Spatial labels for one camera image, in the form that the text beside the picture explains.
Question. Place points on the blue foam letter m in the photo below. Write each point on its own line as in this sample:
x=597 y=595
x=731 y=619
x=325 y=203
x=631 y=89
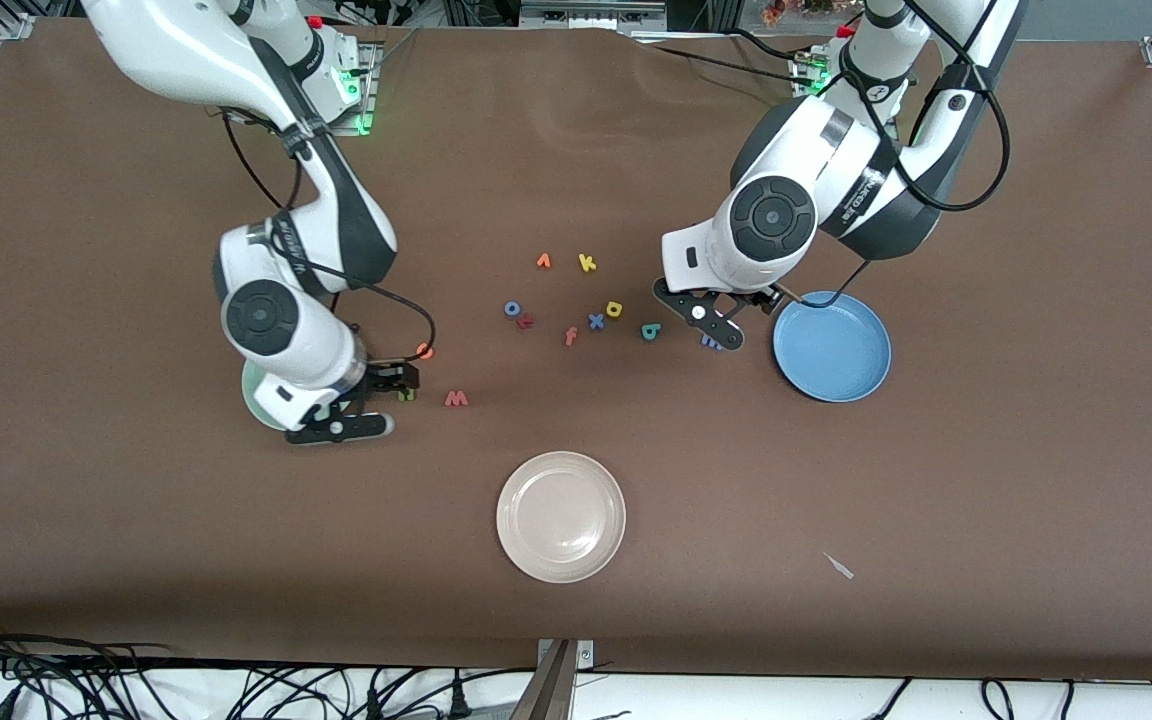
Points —
x=711 y=343

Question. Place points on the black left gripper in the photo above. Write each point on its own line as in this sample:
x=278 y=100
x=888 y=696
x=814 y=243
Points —
x=758 y=297

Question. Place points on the beige plate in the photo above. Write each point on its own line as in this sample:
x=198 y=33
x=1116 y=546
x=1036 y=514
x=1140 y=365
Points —
x=561 y=516

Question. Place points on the pale green plate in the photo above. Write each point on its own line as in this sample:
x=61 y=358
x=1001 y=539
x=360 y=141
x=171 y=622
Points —
x=261 y=405

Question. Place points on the aluminium frame profile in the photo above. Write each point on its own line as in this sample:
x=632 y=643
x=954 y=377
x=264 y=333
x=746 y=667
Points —
x=591 y=12

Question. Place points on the orange background object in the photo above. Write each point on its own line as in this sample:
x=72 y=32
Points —
x=796 y=8

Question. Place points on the blue plate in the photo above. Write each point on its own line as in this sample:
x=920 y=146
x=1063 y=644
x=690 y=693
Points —
x=836 y=350

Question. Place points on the small grey paper scrap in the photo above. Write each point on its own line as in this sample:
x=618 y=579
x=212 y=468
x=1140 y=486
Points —
x=839 y=566

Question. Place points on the brown table cover sheet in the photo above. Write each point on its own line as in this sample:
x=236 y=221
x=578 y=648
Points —
x=136 y=520

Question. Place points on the red foam letter w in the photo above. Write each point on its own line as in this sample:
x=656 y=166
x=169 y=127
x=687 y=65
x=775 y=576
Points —
x=456 y=399

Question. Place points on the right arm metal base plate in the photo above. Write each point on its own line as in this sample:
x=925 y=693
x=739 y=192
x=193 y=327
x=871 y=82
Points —
x=366 y=110

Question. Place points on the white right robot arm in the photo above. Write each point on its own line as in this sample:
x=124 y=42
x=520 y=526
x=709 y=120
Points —
x=266 y=320

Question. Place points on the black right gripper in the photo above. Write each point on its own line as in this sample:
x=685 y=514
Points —
x=383 y=377

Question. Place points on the metal table clamp bracket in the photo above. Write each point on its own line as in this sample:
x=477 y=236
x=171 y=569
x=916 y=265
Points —
x=551 y=685

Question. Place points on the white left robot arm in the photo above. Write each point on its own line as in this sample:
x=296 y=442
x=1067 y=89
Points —
x=776 y=215

